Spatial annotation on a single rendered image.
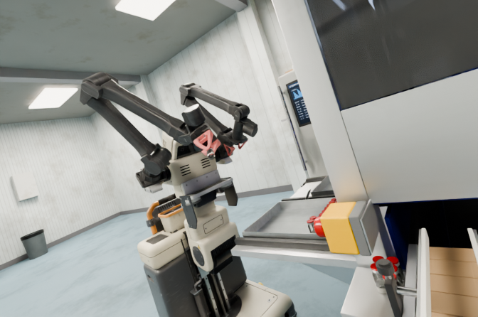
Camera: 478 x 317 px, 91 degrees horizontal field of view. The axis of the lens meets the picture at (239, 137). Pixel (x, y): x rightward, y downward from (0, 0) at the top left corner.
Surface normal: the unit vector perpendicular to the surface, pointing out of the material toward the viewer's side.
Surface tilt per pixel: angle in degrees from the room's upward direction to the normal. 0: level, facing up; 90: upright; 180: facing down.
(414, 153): 90
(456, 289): 0
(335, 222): 90
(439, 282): 0
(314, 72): 90
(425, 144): 90
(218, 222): 98
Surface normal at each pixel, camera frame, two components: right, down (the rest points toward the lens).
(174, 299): 0.62, -0.21
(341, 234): -0.61, 0.19
